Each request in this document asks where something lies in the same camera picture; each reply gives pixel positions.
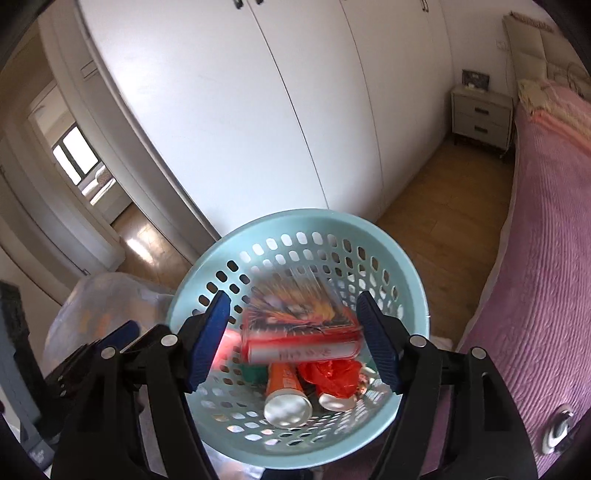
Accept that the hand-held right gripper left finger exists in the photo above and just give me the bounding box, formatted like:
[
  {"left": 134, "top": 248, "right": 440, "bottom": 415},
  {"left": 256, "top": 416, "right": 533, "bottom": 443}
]
[{"left": 51, "top": 291, "right": 232, "bottom": 480}]

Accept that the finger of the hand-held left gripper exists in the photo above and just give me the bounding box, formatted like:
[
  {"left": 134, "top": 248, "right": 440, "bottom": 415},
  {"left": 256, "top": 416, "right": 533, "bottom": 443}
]
[
  {"left": 98, "top": 320, "right": 140, "bottom": 354},
  {"left": 44, "top": 342, "right": 103, "bottom": 400}
]

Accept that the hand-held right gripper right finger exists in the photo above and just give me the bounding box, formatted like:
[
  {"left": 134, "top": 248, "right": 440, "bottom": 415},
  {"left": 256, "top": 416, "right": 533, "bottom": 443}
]
[{"left": 355, "top": 291, "right": 539, "bottom": 480}]

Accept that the pink packet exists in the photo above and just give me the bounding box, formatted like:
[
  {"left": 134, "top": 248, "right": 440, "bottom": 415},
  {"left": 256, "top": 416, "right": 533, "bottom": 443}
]
[{"left": 210, "top": 325, "right": 246, "bottom": 370}]

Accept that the green packet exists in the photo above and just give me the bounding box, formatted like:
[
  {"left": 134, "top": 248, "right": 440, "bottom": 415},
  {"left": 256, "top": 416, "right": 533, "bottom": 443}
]
[{"left": 240, "top": 362, "right": 271, "bottom": 387}]

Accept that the red plastic bag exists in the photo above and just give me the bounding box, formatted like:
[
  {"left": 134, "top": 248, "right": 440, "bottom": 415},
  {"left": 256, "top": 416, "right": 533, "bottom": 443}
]
[{"left": 298, "top": 359, "right": 364, "bottom": 398}]

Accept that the red cup with foil lid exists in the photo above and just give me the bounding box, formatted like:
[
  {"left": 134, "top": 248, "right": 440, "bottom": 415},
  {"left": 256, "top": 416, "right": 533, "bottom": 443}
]
[{"left": 316, "top": 388, "right": 358, "bottom": 412}]

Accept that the red printed box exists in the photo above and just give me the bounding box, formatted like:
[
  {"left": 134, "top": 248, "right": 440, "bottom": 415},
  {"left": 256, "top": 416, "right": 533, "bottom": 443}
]
[{"left": 240, "top": 276, "right": 363, "bottom": 366}]

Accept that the orange cup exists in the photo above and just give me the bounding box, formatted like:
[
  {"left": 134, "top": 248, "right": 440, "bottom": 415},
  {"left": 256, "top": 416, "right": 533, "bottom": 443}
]
[{"left": 264, "top": 362, "right": 315, "bottom": 428}]

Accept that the light blue plastic basket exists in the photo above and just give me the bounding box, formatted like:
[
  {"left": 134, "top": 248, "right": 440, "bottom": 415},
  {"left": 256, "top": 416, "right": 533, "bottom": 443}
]
[{"left": 165, "top": 209, "right": 431, "bottom": 470}]

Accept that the white bed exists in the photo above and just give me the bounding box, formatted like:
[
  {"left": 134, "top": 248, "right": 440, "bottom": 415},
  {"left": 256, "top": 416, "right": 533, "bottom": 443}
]
[{"left": 81, "top": 166, "right": 131, "bottom": 223}]

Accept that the pink bedspread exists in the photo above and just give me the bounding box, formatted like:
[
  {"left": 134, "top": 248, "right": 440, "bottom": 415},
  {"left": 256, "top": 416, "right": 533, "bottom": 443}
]
[{"left": 455, "top": 78, "right": 591, "bottom": 480}]

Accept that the window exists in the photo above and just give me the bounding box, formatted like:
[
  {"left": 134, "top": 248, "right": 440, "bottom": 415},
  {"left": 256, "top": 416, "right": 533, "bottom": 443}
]
[{"left": 52, "top": 127, "right": 100, "bottom": 184}]

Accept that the white round device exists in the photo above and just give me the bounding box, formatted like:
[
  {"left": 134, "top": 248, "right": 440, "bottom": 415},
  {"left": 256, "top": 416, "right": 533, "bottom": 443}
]
[{"left": 542, "top": 405, "right": 579, "bottom": 456}]

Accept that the white wardrobe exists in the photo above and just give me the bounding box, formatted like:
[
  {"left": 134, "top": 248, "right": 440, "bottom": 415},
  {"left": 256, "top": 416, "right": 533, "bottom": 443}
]
[{"left": 76, "top": 0, "right": 455, "bottom": 241}]

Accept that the beige nightstand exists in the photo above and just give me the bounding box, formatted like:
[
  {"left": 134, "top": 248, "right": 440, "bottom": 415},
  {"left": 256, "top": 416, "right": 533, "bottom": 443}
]
[{"left": 450, "top": 84, "right": 516, "bottom": 156}]

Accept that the cream folded blanket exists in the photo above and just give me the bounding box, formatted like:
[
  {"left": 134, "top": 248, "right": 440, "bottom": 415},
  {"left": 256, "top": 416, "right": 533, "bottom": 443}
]
[{"left": 517, "top": 80, "right": 591, "bottom": 155}]

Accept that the beige padded headboard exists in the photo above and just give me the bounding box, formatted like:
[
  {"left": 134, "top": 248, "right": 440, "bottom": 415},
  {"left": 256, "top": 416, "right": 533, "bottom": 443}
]
[{"left": 502, "top": 13, "right": 591, "bottom": 95}]

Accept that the dark picture frame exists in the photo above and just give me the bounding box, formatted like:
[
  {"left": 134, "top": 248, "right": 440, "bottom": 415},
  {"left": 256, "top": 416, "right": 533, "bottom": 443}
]
[{"left": 462, "top": 69, "right": 491, "bottom": 91}]

